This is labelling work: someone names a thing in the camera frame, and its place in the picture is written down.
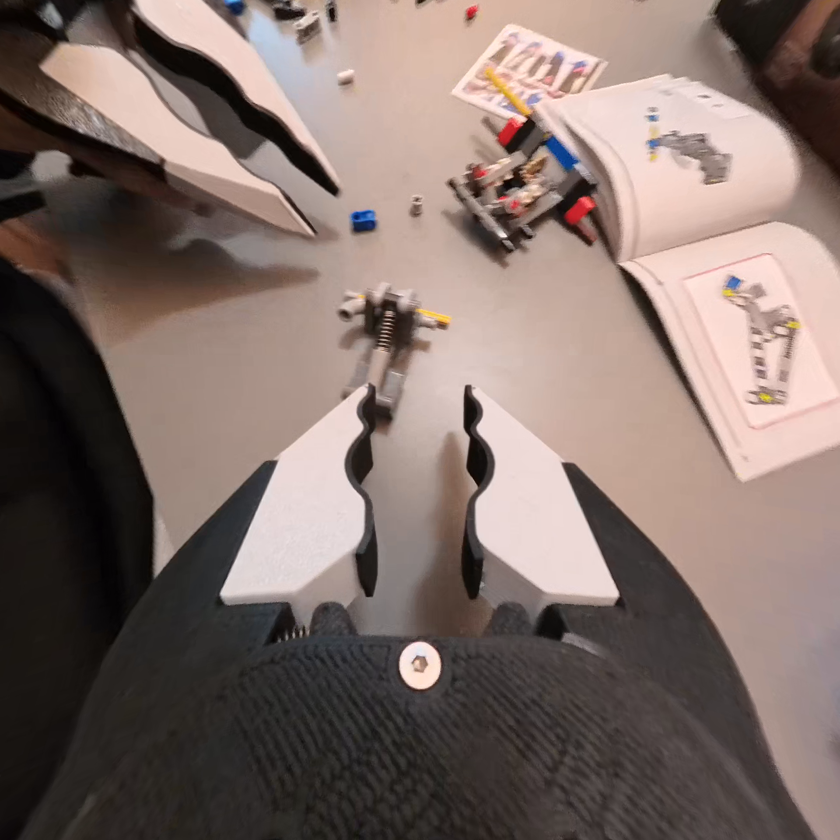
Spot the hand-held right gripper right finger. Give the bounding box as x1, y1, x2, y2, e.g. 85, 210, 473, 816
461, 385, 621, 608

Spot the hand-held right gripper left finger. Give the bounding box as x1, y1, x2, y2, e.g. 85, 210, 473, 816
220, 384, 380, 614

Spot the lego sticker sheet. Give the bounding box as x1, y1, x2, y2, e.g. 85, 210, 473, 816
451, 25, 608, 122

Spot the lego engine assembly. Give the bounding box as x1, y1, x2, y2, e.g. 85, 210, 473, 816
448, 66, 601, 253

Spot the person's dark clothing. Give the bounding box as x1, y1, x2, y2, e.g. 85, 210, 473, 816
0, 259, 155, 840

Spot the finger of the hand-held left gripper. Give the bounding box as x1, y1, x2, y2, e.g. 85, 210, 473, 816
131, 0, 343, 198
38, 41, 319, 237

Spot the open lego instruction booklet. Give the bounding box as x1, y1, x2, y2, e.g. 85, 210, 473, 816
535, 73, 840, 483

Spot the grey lego suspension assembly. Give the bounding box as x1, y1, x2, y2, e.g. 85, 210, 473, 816
338, 282, 437, 421

